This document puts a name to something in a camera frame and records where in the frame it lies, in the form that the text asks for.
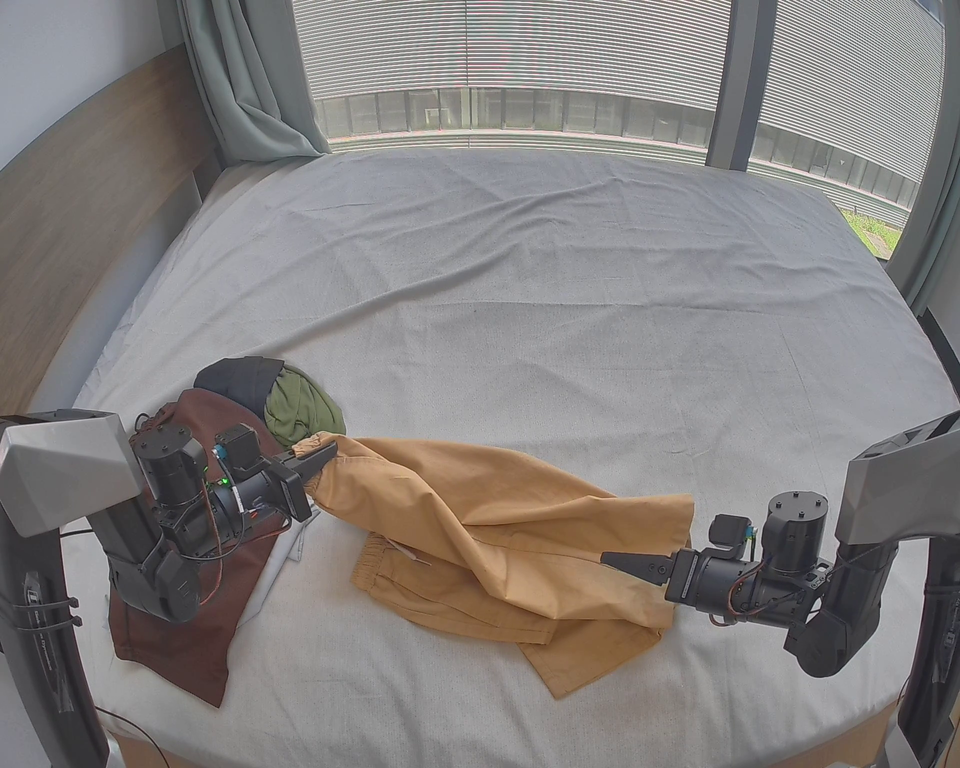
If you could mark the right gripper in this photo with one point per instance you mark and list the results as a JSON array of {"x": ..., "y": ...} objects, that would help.
[{"x": 705, "y": 585}]

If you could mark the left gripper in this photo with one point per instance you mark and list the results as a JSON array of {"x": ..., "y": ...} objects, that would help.
[{"x": 255, "y": 499}]

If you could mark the beige shorts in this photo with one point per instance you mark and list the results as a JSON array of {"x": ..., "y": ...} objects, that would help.
[{"x": 487, "y": 510}]

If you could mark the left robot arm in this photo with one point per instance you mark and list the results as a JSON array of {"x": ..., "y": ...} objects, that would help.
[{"x": 67, "y": 465}]

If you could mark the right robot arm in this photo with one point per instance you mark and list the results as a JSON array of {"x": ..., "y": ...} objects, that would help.
[{"x": 900, "y": 480}]

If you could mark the bed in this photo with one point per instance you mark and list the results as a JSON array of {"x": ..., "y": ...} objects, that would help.
[{"x": 525, "y": 262}]

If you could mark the white garment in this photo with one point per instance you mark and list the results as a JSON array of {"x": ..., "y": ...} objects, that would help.
[{"x": 281, "y": 559}]

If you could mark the green garment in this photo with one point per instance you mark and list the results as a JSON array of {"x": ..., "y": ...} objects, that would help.
[{"x": 300, "y": 409}]

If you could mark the black garment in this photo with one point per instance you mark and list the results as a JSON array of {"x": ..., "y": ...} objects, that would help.
[{"x": 232, "y": 382}]

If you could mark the brown garment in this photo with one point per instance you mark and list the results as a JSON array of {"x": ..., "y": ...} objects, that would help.
[{"x": 180, "y": 637}]

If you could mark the blue-green curtain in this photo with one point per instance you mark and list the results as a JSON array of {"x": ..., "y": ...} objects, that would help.
[{"x": 247, "y": 97}]

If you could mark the window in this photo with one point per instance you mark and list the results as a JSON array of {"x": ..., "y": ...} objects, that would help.
[{"x": 525, "y": 67}]

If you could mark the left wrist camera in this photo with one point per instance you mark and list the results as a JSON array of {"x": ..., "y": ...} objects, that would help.
[{"x": 238, "y": 446}]

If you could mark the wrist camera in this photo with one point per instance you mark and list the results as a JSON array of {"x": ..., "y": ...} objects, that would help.
[
  {"x": 238, "y": 446},
  {"x": 727, "y": 532}
]

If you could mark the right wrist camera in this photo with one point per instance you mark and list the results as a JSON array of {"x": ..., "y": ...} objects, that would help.
[{"x": 727, "y": 532}]

